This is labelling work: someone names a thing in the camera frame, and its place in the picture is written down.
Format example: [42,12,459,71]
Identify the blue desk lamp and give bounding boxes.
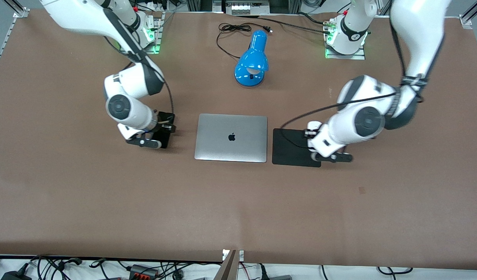
[234,30,269,88]

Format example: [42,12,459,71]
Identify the silver laptop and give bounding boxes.
[194,114,268,163]

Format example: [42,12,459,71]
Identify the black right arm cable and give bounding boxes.
[102,35,175,114]

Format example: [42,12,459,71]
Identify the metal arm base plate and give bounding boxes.
[122,12,163,54]
[325,17,366,60]

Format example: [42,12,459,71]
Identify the long black table cable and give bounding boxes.
[238,15,333,35]

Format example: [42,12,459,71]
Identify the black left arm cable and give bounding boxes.
[279,12,425,149]

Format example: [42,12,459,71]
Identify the small metal edge bracket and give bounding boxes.
[222,249,245,262]

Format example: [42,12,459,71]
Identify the black lamp power cord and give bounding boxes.
[216,23,273,60]

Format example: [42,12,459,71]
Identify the black power adapter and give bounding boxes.
[1,269,32,280]

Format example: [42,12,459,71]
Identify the black mouse pad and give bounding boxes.
[272,128,321,168]

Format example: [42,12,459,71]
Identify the white power strip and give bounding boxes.
[225,0,270,15]

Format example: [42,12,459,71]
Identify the brown wooden board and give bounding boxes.
[219,250,239,280]

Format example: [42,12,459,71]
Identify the tangled black floor cables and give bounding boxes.
[26,255,107,280]

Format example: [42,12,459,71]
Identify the black box with red buttons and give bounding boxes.
[129,264,159,280]

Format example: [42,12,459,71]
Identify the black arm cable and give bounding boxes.
[279,12,425,149]
[102,35,175,114]

